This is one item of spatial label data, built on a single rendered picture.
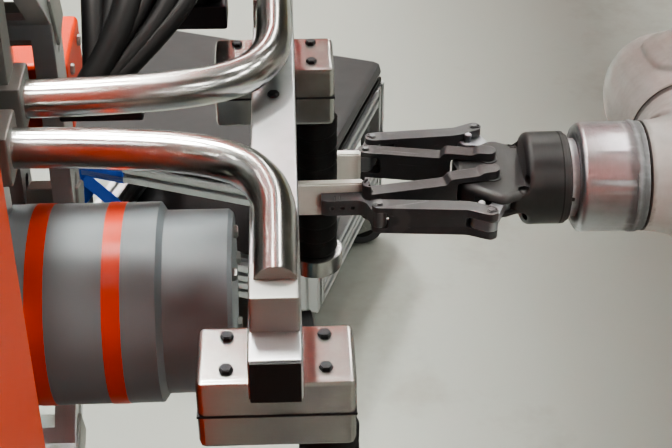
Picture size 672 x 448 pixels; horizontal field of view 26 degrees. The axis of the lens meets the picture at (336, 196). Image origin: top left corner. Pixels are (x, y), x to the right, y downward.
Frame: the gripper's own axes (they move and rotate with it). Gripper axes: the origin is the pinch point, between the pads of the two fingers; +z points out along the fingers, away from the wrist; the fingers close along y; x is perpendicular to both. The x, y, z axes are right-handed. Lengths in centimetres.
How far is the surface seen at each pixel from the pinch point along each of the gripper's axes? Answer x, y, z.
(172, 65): -49, 103, 20
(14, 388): 37, -63, 11
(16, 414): 36, -64, 11
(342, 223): -67, 85, -6
